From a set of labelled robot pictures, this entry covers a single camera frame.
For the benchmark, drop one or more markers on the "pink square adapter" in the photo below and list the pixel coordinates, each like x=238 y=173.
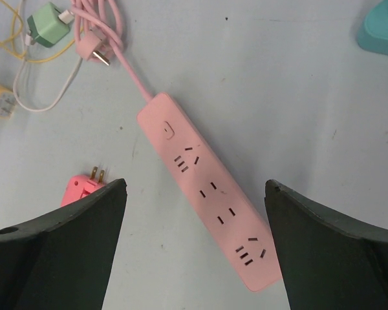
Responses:
x=80 y=186

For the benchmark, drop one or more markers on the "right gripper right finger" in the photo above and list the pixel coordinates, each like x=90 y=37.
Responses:
x=328 y=260

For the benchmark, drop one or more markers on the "teal triangular power strip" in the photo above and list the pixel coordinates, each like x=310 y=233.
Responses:
x=373 y=33

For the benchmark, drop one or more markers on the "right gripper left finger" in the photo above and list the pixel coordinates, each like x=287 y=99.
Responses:
x=63 y=259

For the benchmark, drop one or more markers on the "green charger plug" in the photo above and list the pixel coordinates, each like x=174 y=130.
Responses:
x=49 y=24

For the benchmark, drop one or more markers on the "yellow charger plug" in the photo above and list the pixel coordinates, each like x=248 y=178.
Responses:
x=7 y=102

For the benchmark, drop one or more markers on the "pink power strip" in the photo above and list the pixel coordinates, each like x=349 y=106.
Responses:
x=233 y=222

